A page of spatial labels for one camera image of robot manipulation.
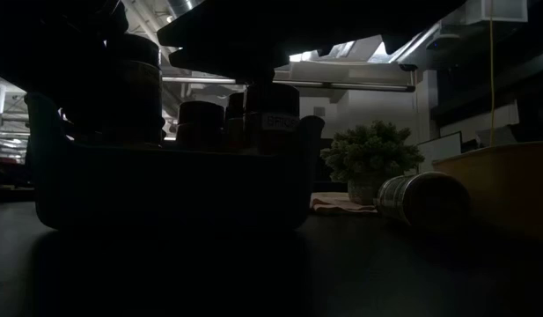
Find spice jar purple label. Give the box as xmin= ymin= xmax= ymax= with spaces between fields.
xmin=104 ymin=33 xmax=165 ymax=146

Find long horizontal metal rail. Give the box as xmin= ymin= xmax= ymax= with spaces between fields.
xmin=161 ymin=77 xmax=416 ymax=93

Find teal plastic bin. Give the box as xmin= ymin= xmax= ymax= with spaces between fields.
xmin=24 ymin=92 xmax=326 ymax=232

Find round silver duct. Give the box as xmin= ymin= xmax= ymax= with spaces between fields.
xmin=166 ymin=0 xmax=206 ymax=18

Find yellow hanging cable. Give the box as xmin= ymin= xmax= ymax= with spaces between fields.
xmin=488 ymin=0 xmax=495 ymax=147

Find pink cloth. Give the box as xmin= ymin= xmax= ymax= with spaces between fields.
xmin=309 ymin=191 xmax=380 ymax=216

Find black lid labelled spice jar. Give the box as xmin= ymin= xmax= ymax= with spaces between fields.
xmin=246 ymin=82 xmax=302 ymax=156

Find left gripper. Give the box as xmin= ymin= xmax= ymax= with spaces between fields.
xmin=0 ymin=0 xmax=129 ymax=107

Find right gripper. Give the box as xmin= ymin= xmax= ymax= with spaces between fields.
xmin=157 ymin=0 xmax=468 ymax=63

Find white board black frame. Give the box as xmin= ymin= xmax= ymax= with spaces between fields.
xmin=416 ymin=130 xmax=464 ymax=173

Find yellow-orange plastic bin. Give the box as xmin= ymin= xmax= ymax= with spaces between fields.
xmin=431 ymin=140 xmax=543 ymax=242

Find green potted plant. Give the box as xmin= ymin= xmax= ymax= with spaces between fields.
xmin=319 ymin=121 xmax=426 ymax=206

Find white ceiling box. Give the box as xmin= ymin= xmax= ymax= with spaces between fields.
xmin=464 ymin=0 xmax=529 ymax=26

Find spice jar olive contents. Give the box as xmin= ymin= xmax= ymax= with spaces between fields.
xmin=375 ymin=170 xmax=471 ymax=228

